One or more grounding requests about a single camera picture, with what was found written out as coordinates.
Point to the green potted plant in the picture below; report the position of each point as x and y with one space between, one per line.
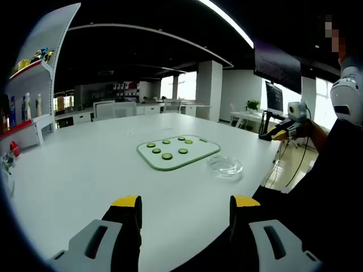
252 105

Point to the white office chair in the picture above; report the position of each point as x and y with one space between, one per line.
173 106
103 110
125 109

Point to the black hanging panel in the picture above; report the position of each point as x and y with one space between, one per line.
278 68

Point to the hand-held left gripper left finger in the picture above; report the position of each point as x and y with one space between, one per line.
90 243

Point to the clear petri dish base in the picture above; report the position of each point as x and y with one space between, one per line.
231 178

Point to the red small object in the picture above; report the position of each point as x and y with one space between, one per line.
14 148

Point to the ceiling light strip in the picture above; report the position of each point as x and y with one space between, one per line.
227 18

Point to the pile of snack packets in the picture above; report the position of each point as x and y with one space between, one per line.
42 54

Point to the white side desk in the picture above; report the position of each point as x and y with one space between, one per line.
249 115

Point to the white shelf unit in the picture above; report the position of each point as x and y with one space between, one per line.
48 31

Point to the white drink bottle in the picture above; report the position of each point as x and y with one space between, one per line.
38 105
27 106

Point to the small glass cup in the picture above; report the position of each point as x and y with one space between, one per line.
8 162

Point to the white chest-worn device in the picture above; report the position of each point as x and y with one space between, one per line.
344 93

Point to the white low cabinet row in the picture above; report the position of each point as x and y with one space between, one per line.
82 116

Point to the white green-edged cutting board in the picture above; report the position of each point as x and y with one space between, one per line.
193 156

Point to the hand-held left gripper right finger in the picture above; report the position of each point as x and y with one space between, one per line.
283 249

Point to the blue drink bottle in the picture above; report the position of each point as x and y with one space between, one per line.
12 111

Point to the dark drink bottle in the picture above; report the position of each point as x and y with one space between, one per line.
4 113

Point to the person's dark clothing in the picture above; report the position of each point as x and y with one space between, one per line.
334 184

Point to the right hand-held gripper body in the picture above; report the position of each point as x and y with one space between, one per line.
296 111

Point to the group of cucumber slices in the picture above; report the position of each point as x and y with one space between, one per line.
167 156

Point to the computer monitor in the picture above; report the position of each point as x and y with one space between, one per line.
274 97

